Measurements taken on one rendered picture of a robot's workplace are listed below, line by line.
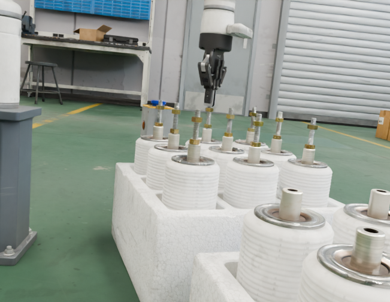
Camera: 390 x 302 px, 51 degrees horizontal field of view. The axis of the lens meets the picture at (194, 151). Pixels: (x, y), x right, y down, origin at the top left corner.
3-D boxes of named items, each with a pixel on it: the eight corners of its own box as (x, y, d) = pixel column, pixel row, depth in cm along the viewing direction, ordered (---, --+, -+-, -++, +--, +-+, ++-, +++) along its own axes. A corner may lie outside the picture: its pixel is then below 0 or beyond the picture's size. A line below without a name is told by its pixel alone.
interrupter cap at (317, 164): (305, 160, 84) (305, 157, 84) (335, 169, 78) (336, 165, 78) (278, 162, 80) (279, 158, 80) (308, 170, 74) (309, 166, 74)
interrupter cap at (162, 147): (159, 153, 77) (159, 149, 77) (150, 146, 84) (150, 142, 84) (196, 154, 79) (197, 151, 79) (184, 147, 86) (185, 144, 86)
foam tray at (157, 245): (148, 324, 65) (158, 216, 62) (111, 233, 101) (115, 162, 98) (346, 301, 79) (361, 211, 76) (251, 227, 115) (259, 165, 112)
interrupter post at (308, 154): (306, 163, 81) (308, 147, 80) (316, 166, 79) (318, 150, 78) (298, 164, 80) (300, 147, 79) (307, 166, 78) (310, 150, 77)
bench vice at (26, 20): (24, 36, 493) (24, 14, 489) (38, 37, 495) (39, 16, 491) (11, 32, 453) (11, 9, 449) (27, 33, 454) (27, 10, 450)
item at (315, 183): (293, 240, 89) (305, 158, 86) (329, 257, 81) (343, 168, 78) (260, 246, 83) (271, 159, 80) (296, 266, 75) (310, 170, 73)
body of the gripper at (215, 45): (208, 34, 98) (204, 74, 99) (193, 28, 90) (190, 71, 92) (238, 35, 95) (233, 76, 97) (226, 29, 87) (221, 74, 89)
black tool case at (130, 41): (102, 44, 525) (103, 36, 523) (136, 48, 534) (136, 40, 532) (102, 42, 492) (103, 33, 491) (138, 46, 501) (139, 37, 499)
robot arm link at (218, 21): (241, 33, 86) (245, 3, 85) (193, 31, 90) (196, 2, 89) (253, 39, 94) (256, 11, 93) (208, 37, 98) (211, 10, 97)
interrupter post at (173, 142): (168, 151, 80) (169, 134, 80) (165, 148, 82) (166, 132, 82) (180, 151, 81) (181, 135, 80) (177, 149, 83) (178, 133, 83)
